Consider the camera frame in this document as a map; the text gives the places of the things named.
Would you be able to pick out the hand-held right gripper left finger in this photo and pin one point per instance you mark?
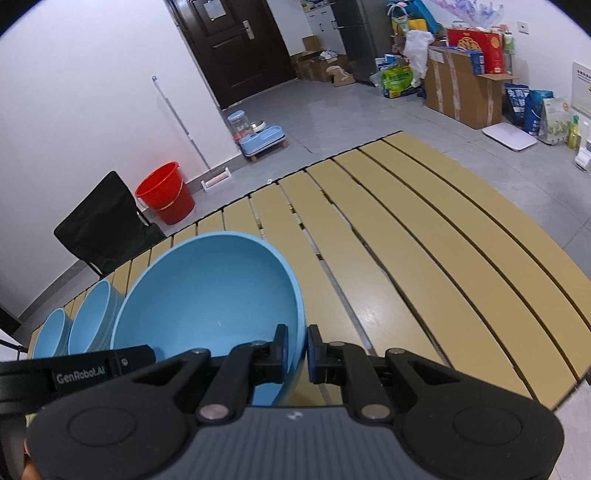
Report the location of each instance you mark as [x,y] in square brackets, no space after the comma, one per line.
[280,350]

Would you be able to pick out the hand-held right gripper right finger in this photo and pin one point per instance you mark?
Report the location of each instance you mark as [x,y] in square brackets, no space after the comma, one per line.
[314,355]

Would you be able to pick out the large blue bowl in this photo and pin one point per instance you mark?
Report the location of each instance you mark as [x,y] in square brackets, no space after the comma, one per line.
[48,337]

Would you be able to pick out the medium blue bowl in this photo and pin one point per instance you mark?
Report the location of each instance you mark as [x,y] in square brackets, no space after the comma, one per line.
[90,323]

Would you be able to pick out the small blue bowl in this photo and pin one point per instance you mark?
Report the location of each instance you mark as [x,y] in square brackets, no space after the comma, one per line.
[207,314]

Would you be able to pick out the black folding chair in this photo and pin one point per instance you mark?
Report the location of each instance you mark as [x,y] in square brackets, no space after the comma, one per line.
[106,230]

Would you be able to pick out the white flat mop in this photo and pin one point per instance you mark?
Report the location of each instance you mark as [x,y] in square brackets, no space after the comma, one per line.
[216,179]

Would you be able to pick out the red bucket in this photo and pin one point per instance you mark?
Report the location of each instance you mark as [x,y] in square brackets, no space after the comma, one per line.
[166,198]

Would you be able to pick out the blue pet feeder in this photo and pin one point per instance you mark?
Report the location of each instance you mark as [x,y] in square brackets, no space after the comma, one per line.
[258,138]

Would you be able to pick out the tan cardboard scratcher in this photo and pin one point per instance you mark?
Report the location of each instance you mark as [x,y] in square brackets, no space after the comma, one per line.
[342,76]

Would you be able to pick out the open cardboard box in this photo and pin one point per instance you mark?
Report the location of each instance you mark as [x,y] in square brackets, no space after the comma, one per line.
[307,67]

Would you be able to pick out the white bathroom scale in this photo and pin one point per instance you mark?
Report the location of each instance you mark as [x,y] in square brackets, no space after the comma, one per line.
[510,137]

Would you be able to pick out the dark brown door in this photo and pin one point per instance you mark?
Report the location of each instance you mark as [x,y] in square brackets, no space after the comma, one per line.
[221,60]

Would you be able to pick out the large cardboard box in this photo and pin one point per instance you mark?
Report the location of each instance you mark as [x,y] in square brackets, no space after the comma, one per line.
[457,92]

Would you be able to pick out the small cardboard box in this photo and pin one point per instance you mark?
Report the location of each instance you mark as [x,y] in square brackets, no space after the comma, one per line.
[311,44]

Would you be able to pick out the grey refrigerator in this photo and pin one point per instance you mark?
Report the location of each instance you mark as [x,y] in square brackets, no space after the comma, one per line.
[360,37]

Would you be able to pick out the dark blue bag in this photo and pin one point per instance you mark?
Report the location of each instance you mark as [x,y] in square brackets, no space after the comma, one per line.
[515,104]

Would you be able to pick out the white plastic bag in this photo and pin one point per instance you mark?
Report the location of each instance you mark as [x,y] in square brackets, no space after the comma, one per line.
[418,50]

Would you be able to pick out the blue white bag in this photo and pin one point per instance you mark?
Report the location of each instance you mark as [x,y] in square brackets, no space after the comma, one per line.
[538,113]

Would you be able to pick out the white kitchen cabinet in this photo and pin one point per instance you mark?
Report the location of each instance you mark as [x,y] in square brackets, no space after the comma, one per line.
[323,23]

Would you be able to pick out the white floor device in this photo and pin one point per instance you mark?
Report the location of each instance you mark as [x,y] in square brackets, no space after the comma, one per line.
[582,159]

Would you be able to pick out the green white bag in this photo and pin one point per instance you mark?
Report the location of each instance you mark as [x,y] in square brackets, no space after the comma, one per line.
[556,122]

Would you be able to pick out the yellow green bottle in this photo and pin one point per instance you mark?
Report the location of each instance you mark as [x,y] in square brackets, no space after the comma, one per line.
[574,134]

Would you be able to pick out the red gift box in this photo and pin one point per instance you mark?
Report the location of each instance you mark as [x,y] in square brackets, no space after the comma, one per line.
[475,50]

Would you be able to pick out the blue gift bag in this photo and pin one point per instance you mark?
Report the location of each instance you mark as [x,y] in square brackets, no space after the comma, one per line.
[415,14]

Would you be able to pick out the white wall box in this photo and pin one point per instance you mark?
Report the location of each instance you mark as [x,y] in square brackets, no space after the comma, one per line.
[582,87]

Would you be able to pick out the white wall socket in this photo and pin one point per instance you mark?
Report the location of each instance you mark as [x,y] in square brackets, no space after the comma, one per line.
[522,26]

